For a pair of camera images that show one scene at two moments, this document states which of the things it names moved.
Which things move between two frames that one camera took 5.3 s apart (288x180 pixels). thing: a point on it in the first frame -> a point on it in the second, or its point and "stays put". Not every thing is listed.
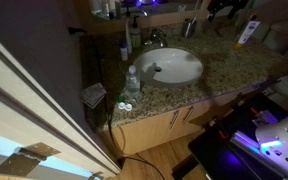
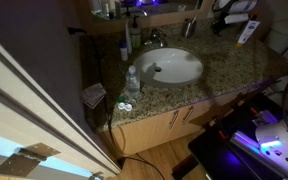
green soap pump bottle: [135, 34] stays put
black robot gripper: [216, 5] -> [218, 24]
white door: [18, 107] stays put
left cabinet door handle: [173, 120] stays put
